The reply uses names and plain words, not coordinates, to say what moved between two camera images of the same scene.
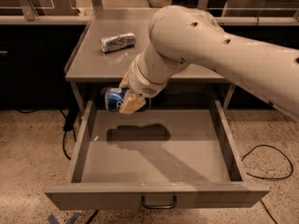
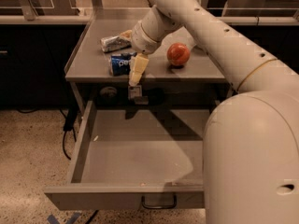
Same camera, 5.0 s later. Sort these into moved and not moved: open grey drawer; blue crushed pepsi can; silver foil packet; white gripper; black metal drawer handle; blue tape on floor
Moved: blue crushed pepsi can; white gripper
Not moved: black metal drawer handle; blue tape on floor; open grey drawer; silver foil packet
